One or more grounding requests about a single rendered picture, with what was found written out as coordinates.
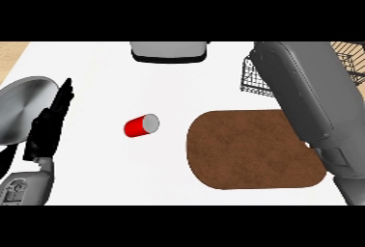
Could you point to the brown wooden cutting board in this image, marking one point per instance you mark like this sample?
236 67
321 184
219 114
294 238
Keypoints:
247 149

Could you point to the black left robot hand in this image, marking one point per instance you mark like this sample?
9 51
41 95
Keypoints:
46 123

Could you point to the red can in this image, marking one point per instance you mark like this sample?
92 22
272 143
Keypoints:
137 126

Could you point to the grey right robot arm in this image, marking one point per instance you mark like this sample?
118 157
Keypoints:
309 106

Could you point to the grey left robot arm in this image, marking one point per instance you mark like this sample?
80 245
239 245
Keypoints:
27 186

